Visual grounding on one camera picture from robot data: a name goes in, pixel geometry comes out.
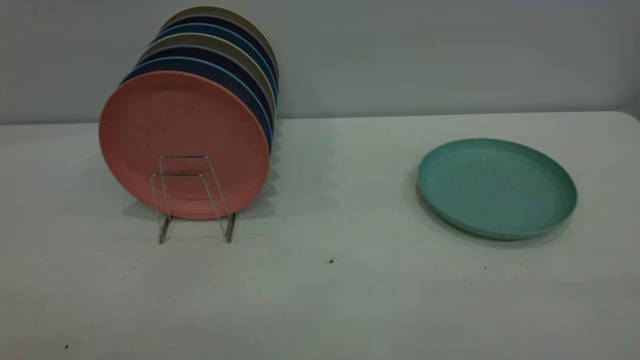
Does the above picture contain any green round plate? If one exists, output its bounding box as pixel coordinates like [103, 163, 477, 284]
[417, 138, 579, 241]

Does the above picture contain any pink round plate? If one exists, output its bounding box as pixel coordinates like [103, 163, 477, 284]
[98, 70, 271, 221]

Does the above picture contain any dark navy round plate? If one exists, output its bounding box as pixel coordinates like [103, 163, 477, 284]
[164, 15, 279, 87]
[138, 45, 276, 132]

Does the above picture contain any beige round plate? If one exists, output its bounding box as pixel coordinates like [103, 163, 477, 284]
[137, 33, 277, 119]
[159, 5, 280, 81]

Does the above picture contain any teal blue round plate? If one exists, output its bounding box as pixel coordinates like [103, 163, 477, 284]
[150, 23, 279, 101]

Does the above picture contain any metal wire plate rack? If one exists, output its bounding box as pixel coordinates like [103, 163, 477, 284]
[150, 156, 237, 245]

